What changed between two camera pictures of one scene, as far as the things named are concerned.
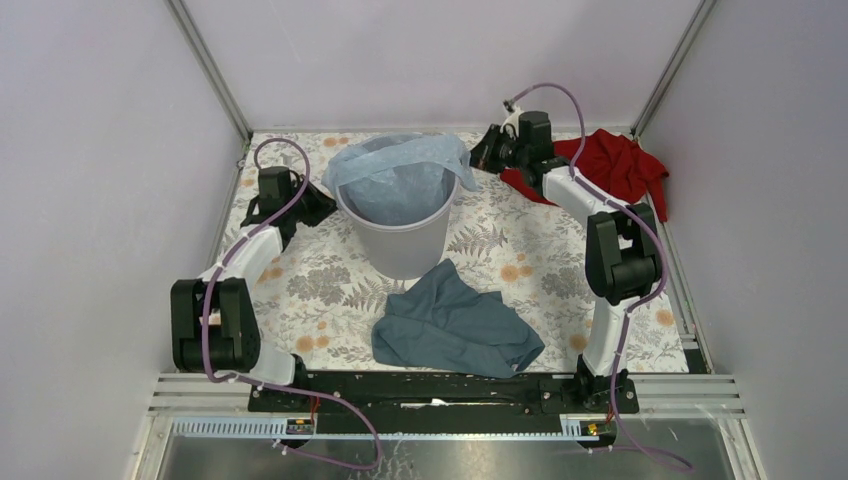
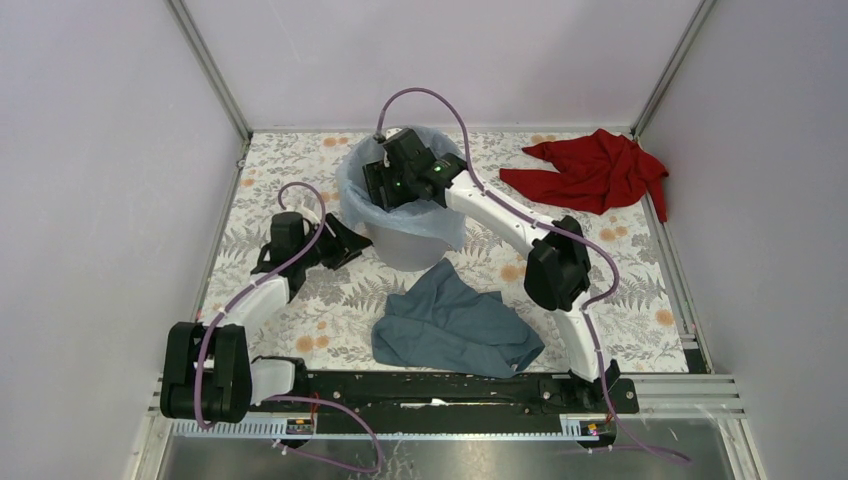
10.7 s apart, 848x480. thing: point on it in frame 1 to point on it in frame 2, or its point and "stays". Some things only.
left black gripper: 322,205 to 344,245
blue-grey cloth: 439,318 stays
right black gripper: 481,155 to 377,175
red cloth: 613,161 stays
